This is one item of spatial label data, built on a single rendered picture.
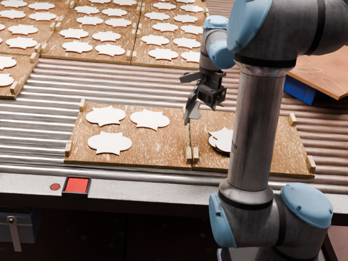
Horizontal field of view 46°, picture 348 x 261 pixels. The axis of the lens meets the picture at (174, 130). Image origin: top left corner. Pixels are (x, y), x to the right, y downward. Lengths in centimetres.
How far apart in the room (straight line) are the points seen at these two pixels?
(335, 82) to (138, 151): 89
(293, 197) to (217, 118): 74
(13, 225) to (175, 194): 50
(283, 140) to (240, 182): 72
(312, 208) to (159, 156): 61
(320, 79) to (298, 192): 94
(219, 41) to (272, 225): 51
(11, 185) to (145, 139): 46
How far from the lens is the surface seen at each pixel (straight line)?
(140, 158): 135
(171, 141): 143
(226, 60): 112
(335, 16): 79
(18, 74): 185
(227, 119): 159
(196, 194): 127
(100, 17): 245
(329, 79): 184
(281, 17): 74
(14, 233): 139
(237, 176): 84
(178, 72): 193
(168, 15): 252
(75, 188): 126
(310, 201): 93
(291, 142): 155
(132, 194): 125
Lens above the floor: 179
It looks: 35 degrees down
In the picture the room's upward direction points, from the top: 6 degrees clockwise
